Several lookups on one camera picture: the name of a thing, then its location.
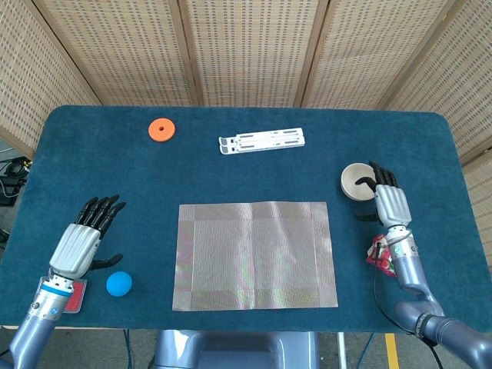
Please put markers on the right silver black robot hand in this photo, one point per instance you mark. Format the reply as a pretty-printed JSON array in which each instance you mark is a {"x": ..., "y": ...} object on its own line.
[{"x": 392, "y": 205}]

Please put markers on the red ink pad case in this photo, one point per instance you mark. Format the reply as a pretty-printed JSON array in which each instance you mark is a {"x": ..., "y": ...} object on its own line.
[{"x": 77, "y": 298}]

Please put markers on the white table leg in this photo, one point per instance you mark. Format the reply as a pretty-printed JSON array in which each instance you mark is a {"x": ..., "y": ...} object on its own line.
[{"x": 341, "y": 353}]

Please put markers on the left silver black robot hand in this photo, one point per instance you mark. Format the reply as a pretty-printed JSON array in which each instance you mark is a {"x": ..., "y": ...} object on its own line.
[{"x": 75, "y": 250}]

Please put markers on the brown woven placemat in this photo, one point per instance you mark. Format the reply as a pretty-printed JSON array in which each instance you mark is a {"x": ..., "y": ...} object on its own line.
[{"x": 253, "y": 253}]

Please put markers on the blue ball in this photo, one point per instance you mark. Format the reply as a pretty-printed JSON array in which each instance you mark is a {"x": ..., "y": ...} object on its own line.
[{"x": 119, "y": 284}]

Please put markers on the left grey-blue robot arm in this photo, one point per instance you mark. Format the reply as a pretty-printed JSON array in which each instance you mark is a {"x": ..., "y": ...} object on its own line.
[{"x": 34, "y": 319}]

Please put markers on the red drink pouch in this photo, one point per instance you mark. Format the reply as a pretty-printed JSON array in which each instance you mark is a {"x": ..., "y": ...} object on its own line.
[{"x": 374, "y": 259}]

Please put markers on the beige bowl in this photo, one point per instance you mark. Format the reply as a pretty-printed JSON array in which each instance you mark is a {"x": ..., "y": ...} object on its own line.
[{"x": 351, "y": 188}]

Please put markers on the blue velvet tablecloth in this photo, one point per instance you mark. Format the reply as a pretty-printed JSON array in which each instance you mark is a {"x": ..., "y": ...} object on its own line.
[{"x": 269, "y": 173}]

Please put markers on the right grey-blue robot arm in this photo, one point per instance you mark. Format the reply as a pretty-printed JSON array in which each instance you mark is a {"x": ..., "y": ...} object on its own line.
[{"x": 407, "y": 269}]

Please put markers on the woven screen panel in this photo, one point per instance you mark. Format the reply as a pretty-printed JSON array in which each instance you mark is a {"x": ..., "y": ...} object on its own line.
[
  {"x": 482, "y": 200},
  {"x": 38, "y": 77},
  {"x": 365, "y": 50},
  {"x": 127, "y": 50},
  {"x": 253, "y": 50},
  {"x": 461, "y": 77}
]

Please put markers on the white folding stand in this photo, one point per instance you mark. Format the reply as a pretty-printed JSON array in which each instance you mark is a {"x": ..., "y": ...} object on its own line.
[{"x": 261, "y": 141}]

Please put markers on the grey-blue robot torso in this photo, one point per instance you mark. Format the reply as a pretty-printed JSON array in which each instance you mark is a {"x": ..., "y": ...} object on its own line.
[{"x": 230, "y": 346}]

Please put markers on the orange disc with hole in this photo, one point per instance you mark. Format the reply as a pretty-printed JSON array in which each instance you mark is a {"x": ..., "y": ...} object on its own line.
[{"x": 155, "y": 132}]

